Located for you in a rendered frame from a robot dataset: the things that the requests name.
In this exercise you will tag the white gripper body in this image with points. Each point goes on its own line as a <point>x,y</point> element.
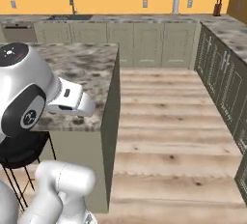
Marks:
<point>87,105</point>

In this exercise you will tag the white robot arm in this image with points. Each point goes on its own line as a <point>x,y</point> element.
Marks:
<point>22,73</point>

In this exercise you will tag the kitchen island with marble top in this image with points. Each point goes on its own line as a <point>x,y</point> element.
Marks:
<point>80,63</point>

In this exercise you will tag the black round stool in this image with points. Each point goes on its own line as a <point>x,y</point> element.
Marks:
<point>19,152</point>

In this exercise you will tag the pale green base cupboard run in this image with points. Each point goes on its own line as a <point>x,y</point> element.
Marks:
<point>144,44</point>

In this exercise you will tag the dark sink basin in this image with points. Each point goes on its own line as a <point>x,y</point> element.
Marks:
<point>69,17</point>

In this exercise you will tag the metal tap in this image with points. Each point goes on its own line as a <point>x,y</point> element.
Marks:
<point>72,5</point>

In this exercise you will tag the white paper towel roll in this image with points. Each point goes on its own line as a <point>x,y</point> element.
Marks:
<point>176,4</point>

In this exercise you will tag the dark green base cupboard run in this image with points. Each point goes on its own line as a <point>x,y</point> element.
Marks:
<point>225,83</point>

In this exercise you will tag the dark red knife block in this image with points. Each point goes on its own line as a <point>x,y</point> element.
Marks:
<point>217,8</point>

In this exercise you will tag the grey wall socket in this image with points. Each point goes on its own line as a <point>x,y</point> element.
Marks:
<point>190,3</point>
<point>145,3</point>
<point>13,4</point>

